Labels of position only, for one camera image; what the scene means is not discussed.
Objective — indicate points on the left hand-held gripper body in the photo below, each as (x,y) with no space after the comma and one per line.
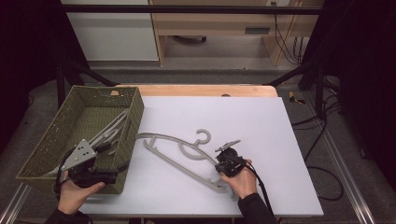
(79,155)

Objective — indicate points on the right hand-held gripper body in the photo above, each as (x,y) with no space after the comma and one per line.
(230,161)

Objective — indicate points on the grey plastic clothes hanger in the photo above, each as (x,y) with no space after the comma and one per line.
(110,134)
(190,155)
(157,135)
(115,122)

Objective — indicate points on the olive green woven basket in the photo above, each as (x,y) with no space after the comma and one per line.
(84,118)

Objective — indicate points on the person's right hand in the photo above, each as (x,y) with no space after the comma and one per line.
(244,183)

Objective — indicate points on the person's left hand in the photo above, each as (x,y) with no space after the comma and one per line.
(73,196)

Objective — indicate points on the white table mat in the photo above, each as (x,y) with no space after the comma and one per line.
(264,124)

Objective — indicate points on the black metal stand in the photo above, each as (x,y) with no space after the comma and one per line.
(62,84)
(319,90)

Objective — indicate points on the yellow and black tool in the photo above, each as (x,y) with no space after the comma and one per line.
(292,98)

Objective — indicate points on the white cabinet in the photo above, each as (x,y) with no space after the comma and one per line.
(115,34)

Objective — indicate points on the dark object under desk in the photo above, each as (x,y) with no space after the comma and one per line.
(190,39)

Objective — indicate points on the light wooden desk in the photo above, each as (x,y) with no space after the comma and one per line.
(218,23)

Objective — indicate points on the aluminium rail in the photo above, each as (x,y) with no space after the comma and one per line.
(14,205)
(351,186)

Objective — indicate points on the black horizontal frame bar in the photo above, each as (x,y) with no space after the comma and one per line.
(186,9)

